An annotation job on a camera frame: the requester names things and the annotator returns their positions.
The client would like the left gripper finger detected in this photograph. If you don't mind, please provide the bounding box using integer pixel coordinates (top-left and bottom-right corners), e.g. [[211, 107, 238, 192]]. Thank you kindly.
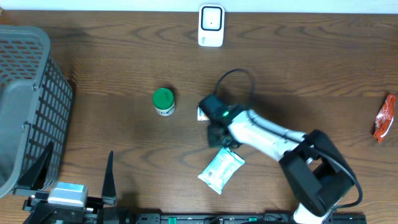
[[14, 141, 54, 195], [101, 151, 116, 205]]

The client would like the small orange sachet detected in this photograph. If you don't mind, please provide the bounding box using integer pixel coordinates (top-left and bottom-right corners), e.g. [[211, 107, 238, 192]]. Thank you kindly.
[[197, 106, 209, 121]]

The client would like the green lid jar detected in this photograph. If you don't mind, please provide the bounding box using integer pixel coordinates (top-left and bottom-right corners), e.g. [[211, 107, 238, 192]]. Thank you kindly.
[[152, 88, 175, 116]]

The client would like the orange snack bar wrapper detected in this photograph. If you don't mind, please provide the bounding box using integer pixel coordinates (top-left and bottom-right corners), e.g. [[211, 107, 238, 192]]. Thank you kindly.
[[373, 93, 397, 143]]

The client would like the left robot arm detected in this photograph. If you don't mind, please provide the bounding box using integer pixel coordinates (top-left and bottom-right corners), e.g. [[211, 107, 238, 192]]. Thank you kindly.
[[12, 141, 136, 224]]

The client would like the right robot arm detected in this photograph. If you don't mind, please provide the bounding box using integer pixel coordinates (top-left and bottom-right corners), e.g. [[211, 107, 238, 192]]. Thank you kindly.
[[198, 94, 363, 223]]

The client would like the white barcode scanner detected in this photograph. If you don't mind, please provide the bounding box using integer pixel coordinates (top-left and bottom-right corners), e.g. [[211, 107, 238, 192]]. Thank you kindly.
[[198, 4, 225, 47]]

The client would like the grey plastic basket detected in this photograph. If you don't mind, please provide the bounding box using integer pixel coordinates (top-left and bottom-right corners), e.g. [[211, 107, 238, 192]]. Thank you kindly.
[[1, 25, 75, 196]]

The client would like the right camera cable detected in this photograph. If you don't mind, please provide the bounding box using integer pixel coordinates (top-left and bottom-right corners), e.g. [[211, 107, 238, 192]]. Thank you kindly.
[[213, 68, 364, 209]]

